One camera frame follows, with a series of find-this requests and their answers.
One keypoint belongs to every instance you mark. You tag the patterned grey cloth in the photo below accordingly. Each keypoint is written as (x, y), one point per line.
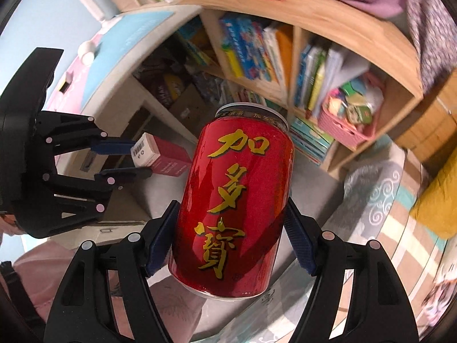
(432, 32)

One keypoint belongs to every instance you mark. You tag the small red box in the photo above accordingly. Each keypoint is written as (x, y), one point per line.
(167, 160)

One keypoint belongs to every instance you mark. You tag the white desk lamp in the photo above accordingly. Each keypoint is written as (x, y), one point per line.
(91, 3)

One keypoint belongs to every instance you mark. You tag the brown wooden cabinet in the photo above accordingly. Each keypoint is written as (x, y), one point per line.
(428, 128)

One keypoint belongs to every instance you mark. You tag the wooden bookshelf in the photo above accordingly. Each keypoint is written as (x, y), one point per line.
(357, 35)

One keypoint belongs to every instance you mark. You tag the brown cardboard box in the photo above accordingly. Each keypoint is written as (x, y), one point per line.
(189, 107)

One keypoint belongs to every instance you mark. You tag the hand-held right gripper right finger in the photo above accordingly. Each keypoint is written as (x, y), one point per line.
(300, 239)

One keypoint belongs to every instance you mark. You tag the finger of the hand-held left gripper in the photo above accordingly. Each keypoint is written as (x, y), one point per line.
(125, 175)
(114, 147)

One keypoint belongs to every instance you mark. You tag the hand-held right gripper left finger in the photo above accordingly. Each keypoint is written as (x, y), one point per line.
(160, 239)

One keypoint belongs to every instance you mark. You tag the row of children's books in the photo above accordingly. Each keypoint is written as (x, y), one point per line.
(250, 50)

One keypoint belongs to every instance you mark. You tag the white paper cup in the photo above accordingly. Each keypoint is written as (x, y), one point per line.
(87, 53)

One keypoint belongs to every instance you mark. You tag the pink toy basket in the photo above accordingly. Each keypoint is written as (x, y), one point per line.
(346, 128)

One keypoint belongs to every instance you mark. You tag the row of thin picture books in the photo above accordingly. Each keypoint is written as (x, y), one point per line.
(317, 75)

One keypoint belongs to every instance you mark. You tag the red drink can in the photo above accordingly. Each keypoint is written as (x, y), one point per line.
(232, 193)

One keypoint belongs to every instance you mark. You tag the yellow pillow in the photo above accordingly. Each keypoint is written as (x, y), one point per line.
(439, 203)

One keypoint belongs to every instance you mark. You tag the stack of flat books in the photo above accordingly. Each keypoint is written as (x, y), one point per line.
(310, 139)

